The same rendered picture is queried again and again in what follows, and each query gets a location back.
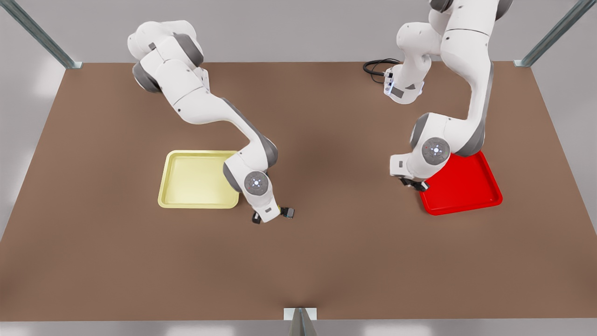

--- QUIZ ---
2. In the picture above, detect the red tray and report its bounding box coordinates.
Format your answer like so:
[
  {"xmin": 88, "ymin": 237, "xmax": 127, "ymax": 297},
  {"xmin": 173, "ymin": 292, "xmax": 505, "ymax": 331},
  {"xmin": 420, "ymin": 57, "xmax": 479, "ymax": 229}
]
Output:
[{"xmin": 419, "ymin": 150, "xmax": 503, "ymax": 216}]

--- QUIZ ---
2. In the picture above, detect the pale yellow tray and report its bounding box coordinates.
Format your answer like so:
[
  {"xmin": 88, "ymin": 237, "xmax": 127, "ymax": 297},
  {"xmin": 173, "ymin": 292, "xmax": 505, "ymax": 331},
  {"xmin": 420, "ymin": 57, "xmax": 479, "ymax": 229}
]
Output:
[{"xmin": 158, "ymin": 150, "xmax": 240, "ymax": 209}]

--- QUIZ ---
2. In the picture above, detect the silver frame post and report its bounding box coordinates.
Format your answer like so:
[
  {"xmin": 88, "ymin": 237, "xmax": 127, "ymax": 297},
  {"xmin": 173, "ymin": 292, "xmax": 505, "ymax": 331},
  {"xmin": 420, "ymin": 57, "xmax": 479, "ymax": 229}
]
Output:
[
  {"xmin": 514, "ymin": 0, "xmax": 597, "ymax": 68},
  {"xmin": 284, "ymin": 308, "xmax": 318, "ymax": 336},
  {"xmin": 0, "ymin": 0, "xmax": 83, "ymax": 70}
]

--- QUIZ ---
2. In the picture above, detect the black cable loop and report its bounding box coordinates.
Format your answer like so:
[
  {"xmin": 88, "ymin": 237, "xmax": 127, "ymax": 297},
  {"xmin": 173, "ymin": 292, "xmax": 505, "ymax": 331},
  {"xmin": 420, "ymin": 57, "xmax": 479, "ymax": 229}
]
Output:
[{"xmin": 363, "ymin": 58, "xmax": 402, "ymax": 84}]

